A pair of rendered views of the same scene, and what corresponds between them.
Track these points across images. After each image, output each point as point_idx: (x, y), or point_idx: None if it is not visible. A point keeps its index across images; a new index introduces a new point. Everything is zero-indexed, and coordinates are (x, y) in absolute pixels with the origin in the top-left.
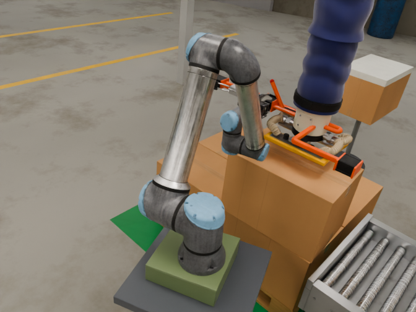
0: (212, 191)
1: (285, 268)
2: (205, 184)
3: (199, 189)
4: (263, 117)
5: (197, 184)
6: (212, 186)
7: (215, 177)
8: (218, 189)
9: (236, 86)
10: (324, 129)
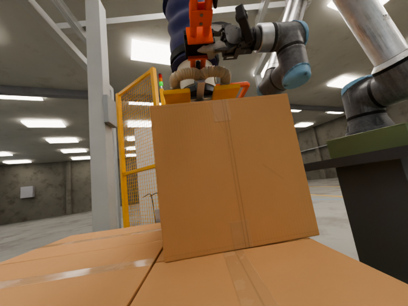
0: (326, 259)
1: None
2: (348, 281)
3: (385, 274)
4: (232, 59)
5: (393, 291)
6: (314, 272)
7: (280, 299)
8: (300, 260)
9: (306, 6)
10: None
